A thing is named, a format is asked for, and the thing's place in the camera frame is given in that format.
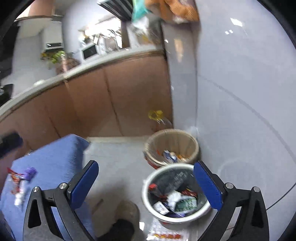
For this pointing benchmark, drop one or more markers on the white water heater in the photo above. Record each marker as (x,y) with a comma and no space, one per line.
(52,34)

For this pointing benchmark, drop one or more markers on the teal bag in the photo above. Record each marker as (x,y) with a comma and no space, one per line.
(138,9)

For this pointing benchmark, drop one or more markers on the white microwave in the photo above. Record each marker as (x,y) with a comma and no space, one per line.
(89,52)

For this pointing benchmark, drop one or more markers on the white black torn carton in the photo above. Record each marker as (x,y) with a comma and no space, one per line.
(160,207)

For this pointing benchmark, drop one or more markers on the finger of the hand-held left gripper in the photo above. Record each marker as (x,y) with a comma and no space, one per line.
(10,142)

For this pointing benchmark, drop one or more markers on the cooking oil bottle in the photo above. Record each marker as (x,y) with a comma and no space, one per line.
(156,114)

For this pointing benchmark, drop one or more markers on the brown snack wrapper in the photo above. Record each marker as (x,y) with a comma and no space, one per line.
(188,192)

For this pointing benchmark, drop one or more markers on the dark shoe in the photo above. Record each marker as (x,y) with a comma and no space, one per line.
(120,229)

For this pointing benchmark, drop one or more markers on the red snack wrapper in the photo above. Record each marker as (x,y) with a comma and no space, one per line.
(16,177)
(155,188)

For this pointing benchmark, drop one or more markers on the green milk carton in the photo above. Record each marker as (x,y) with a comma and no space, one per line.
(186,204)

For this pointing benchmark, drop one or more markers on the white crumpled wrapper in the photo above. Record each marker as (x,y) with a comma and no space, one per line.
(19,198)

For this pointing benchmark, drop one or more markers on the steel faucet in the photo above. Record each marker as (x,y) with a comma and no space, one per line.
(114,34)

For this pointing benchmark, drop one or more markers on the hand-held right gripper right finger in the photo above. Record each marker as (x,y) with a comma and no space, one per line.
(208,185)

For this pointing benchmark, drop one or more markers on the beige waste bin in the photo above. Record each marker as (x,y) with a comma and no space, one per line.
(155,143)

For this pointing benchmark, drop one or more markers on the purple plastic bag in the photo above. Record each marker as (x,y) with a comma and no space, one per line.
(175,214)
(30,172)

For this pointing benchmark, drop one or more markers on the black dish rack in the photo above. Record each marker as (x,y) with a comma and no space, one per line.
(115,7)

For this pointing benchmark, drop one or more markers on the clear plastic bag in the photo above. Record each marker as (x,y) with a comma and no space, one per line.
(174,197)

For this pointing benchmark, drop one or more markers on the white plastic bag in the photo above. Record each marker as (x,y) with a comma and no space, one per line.
(142,23)

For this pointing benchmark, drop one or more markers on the blue towel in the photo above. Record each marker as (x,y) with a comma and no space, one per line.
(53,157)

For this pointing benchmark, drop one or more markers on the green leafy vegetables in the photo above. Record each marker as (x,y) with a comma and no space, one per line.
(56,55)

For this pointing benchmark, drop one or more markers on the blue white packet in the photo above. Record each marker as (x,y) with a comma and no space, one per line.
(170,155)

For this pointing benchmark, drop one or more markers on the floral orange apron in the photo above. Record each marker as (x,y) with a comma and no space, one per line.
(175,9)

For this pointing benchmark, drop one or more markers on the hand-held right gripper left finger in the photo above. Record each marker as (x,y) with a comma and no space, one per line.
(83,185)

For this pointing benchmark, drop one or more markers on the black range hood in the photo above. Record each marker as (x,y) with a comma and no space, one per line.
(7,46)

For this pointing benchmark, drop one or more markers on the white waste bin black liner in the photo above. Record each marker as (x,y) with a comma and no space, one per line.
(161,219)

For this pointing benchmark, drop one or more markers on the brown cooker pot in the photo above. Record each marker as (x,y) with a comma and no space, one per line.
(67,64)

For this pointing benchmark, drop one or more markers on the brown upper cabinet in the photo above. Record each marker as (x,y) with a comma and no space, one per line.
(39,7)

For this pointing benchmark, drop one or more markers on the black wok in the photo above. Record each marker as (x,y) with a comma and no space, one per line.
(7,90)

